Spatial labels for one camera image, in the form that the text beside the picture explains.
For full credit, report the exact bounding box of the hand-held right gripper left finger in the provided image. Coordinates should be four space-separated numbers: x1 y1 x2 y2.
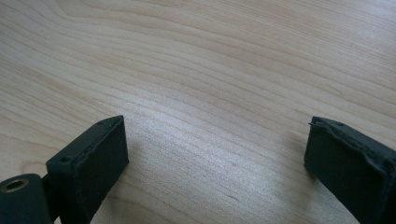
46 115 130 224

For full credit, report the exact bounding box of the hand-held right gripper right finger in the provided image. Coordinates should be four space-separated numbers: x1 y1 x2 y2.
304 116 396 224

